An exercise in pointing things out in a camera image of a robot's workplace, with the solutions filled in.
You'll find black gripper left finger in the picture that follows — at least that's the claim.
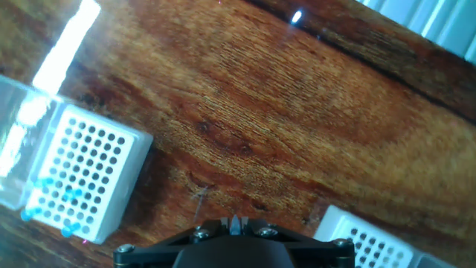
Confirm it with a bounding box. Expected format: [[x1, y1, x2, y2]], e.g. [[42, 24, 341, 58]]
[[113, 217, 232, 261]]

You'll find glossy wooden board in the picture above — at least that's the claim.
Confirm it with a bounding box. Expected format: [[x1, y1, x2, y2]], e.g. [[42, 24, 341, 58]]
[[0, 0, 476, 268]]

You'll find white hinged pipette tip box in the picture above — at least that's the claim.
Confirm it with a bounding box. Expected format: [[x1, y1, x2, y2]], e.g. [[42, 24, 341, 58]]
[[0, 74, 154, 246], [313, 204, 458, 268]]

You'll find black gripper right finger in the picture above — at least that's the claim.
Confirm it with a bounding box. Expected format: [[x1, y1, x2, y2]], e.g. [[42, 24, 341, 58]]
[[239, 217, 356, 258]]

